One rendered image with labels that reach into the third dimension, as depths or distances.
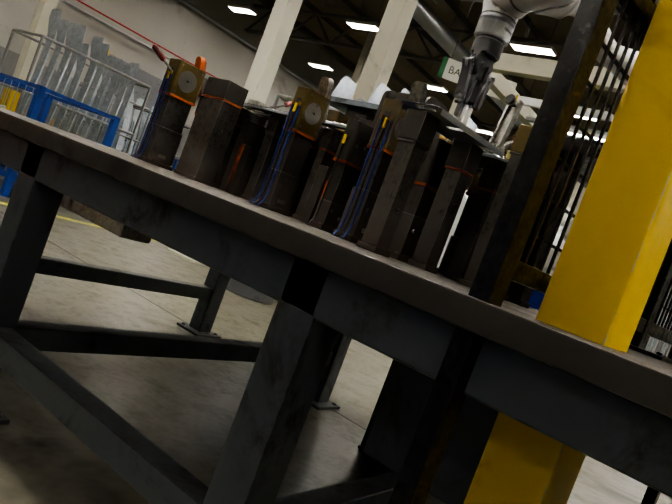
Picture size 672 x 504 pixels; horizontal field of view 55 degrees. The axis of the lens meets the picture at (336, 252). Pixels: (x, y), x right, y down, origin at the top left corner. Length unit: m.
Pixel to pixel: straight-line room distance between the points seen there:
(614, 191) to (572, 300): 0.15
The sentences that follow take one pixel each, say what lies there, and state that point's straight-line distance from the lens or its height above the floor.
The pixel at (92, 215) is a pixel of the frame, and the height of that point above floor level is 0.52.
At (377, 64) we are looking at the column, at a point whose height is 3.15.
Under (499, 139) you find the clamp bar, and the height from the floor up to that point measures 1.10.
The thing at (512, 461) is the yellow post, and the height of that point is 0.51.
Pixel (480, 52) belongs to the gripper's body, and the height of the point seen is 1.24.
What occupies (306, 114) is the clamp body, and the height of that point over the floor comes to 0.98.
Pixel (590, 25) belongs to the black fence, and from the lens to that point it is 0.88.
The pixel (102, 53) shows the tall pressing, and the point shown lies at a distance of 11.27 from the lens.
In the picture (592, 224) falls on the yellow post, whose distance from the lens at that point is 0.91.
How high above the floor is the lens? 0.72
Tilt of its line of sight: 2 degrees down
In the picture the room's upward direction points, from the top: 21 degrees clockwise
